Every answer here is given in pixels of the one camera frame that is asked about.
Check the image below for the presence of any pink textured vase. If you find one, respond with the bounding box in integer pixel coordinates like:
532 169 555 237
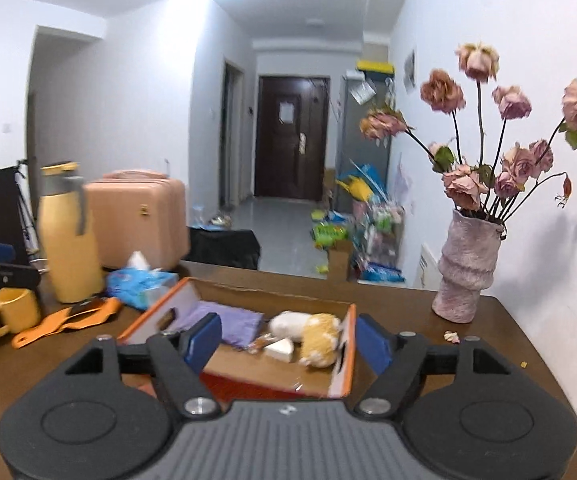
432 210 505 324

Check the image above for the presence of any white and yellow plush toy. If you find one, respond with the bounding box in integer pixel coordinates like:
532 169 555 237
269 311 342 368

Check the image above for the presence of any yellow watering can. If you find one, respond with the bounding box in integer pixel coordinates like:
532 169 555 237
335 176 373 203

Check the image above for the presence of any yellow ceramic mug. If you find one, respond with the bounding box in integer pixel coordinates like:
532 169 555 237
0 288 41 337

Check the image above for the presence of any dark brown entrance door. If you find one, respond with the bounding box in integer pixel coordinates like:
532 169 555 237
254 76 330 202

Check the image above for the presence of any camera tripod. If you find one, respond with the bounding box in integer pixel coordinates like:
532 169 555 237
15 159 42 263

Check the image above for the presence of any wall picture frame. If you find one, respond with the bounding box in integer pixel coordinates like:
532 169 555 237
403 49 417 92

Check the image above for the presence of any purple linen sachet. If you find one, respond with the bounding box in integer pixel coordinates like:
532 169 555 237
166 300 264 349

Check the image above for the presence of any black stool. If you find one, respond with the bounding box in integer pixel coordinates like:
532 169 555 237
184 228 261 270

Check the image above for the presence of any red cardboard box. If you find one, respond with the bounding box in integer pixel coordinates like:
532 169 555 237
119 278 357 402

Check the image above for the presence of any grey refrigerator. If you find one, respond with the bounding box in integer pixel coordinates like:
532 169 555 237
335 70 394 190

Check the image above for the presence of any dried pink rose bouquet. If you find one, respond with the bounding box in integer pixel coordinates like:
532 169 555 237
359 41 577 226

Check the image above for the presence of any pink hard-shell suitcase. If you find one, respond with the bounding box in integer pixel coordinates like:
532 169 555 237
84 170 190 270

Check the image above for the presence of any blue tissue pack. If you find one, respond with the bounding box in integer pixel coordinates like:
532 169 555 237
106 252 179 312

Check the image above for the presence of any white makeup sponge wedge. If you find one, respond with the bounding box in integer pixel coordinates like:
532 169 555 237
262 338 295 363

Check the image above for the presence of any yellow box on refrigerator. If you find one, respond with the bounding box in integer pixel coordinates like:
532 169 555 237
356 60 395 75

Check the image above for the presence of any yellow thermos jug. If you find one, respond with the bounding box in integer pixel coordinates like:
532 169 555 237
38 162 104 304

